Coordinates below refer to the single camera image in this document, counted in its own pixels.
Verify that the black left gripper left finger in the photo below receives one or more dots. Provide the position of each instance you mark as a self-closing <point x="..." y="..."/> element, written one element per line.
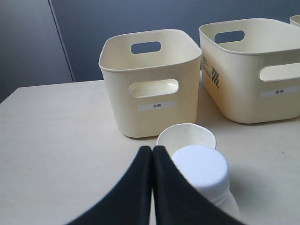
<point x="129" y="201"/>

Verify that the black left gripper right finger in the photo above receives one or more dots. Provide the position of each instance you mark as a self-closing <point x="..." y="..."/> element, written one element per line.
<point x="177" y="202"/>

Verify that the white paper cup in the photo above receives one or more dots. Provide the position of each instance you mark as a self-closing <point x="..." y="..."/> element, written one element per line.
<point x="178" y="136"/>

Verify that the left cream plastic bin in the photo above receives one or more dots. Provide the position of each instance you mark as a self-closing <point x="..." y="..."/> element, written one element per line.
<point x="152" y="79"/>

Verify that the cream plastic bin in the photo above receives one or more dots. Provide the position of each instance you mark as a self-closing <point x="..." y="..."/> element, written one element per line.
<point x="251" y="68"/>
<point x="152" y="79"/>
<point x="295" y="20"/>

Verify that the middle cream plastic bin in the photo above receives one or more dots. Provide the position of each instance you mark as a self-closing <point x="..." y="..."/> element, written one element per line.
<point x="251" y="68"/>

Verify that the right cream plastic bin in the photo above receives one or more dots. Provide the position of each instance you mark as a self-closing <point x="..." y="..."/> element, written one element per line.
<point x="295" y="20"/>

